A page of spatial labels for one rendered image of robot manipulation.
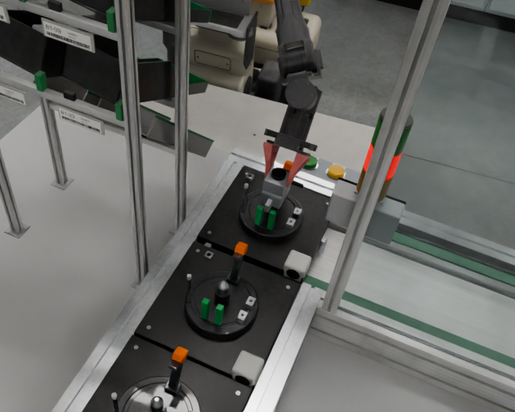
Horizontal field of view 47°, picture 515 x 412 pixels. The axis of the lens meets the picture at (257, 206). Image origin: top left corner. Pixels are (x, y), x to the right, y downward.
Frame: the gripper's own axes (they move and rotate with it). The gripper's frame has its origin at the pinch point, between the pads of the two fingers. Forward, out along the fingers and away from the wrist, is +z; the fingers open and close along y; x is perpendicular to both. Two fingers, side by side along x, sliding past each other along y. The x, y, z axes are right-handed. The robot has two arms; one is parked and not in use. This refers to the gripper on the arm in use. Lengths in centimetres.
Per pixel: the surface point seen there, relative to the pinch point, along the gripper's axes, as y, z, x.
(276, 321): 10.5, 24.7, -9.9
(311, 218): 7.7, 6.5, 11.1
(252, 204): -4.9, 7.5, 6.5
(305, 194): 4.1, 2.4, 15.7
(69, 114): -31.0, -1.1, -29.9
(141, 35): -144, -37, 205
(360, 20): -36, -93, 273
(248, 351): 8.3, 30.0, -16.1
